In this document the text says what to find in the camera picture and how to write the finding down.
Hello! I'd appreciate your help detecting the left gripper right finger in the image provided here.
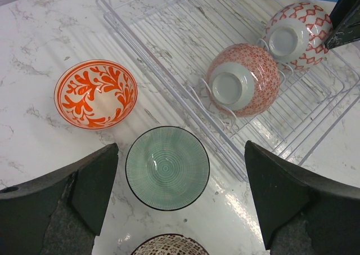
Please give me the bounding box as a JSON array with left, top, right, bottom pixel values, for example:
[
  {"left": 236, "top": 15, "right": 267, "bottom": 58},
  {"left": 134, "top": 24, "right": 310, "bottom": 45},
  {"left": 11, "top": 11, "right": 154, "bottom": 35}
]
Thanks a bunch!
[{"left": 245, "top": 141, "right": 359, "bottom": 254}]

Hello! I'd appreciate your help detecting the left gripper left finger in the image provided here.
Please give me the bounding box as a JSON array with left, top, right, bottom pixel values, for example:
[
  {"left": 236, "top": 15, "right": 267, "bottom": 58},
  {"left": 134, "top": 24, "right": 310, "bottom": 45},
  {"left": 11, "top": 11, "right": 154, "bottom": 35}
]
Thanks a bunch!
[{"left": 1, "top": 143, "right": 119, "bottom": 254}]

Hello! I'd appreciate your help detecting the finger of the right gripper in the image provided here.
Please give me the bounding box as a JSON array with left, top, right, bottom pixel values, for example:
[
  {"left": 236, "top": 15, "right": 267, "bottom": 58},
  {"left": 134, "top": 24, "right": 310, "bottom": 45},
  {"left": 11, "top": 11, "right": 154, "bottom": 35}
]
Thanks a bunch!
[{"left": 324, "top": 0, "right": 359, "bottom": 50}]

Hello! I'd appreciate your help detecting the blue triangle pattern bowl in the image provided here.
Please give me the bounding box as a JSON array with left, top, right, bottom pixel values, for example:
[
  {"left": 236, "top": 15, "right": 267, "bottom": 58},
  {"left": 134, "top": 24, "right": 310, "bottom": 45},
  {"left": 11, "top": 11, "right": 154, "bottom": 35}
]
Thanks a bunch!
[{"left": 262, "top": 2, "right": 332, "bottom": 74}]

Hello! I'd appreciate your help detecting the green ribbed bowl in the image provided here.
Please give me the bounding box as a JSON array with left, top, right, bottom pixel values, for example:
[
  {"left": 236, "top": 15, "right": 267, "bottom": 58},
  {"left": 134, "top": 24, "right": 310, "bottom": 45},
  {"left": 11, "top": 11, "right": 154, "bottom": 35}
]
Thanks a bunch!
[{"left": 125, "top": 126, "right": 210, "bottom": 211}]

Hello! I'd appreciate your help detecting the brown lattice pattern bowl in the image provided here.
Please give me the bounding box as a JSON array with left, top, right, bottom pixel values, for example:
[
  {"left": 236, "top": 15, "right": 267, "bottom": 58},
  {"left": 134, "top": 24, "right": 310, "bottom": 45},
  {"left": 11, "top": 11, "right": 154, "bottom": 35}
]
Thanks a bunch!
[{"left": 131, "top": 234, "right": 209, "bottom": 255}]

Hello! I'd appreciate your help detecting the orange leaf pattern bowl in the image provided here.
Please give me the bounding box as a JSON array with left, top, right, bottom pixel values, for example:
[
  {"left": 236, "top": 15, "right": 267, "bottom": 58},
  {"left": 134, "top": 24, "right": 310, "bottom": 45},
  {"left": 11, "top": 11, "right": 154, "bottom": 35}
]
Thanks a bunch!
[{"left": 54, "top": 59, "right": 138, "bottom": 130}]

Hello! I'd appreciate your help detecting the white wire dish rack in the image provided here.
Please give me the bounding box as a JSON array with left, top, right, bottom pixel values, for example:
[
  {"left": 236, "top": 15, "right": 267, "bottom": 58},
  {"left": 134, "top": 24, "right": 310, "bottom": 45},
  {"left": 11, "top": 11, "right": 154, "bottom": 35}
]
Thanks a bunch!
[{"left": 96, "top": 0, "right": 359, "bottom": 186}]

